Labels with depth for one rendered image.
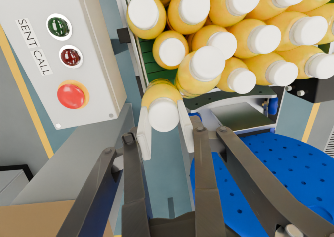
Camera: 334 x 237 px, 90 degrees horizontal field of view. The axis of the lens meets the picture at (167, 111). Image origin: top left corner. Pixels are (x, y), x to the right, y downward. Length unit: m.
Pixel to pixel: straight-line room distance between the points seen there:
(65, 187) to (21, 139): 1.26
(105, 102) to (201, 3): 0.19
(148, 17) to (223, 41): 0.11
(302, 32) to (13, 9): 0.38
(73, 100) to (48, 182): 0.62
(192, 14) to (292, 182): 0.32
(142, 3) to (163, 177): 1.77
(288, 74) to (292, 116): 1.62
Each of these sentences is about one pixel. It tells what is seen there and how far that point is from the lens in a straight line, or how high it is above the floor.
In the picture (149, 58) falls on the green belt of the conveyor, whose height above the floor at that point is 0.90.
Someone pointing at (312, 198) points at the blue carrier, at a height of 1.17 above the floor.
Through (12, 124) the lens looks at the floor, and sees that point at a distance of 1.95.
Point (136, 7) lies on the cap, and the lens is 0.26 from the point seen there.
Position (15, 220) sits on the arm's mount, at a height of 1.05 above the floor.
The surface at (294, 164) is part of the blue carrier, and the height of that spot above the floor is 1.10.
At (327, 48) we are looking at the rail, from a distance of 0.52.
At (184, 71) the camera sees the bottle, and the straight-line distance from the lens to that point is 0.24.
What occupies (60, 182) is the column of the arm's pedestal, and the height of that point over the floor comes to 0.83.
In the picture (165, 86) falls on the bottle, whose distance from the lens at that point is 0.25.
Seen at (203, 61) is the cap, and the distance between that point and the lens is 0.21.
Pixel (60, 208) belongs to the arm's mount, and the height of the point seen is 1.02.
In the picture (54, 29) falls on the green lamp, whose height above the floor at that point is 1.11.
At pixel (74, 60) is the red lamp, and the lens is 0.25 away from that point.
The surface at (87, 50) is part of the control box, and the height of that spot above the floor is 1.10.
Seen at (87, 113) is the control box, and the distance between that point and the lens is 0.28.
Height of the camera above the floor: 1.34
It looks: 66 degrees down
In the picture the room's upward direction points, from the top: 171 degrees clockwise
